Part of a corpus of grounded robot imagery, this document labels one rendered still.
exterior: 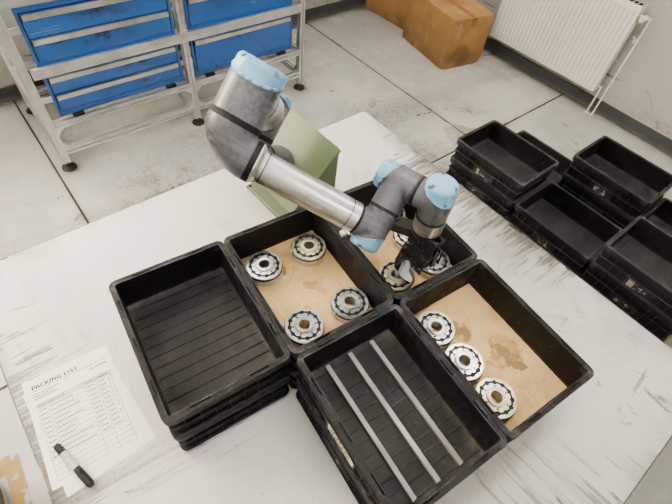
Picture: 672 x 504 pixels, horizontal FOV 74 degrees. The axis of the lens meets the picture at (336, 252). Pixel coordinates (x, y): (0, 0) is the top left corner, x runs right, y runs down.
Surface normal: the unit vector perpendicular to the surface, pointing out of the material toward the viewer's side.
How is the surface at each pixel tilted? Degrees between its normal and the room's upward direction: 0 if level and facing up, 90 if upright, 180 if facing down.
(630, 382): 0
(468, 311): 0
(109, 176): 0
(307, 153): 44
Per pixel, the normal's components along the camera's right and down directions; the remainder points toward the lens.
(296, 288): 0.09, -0.62
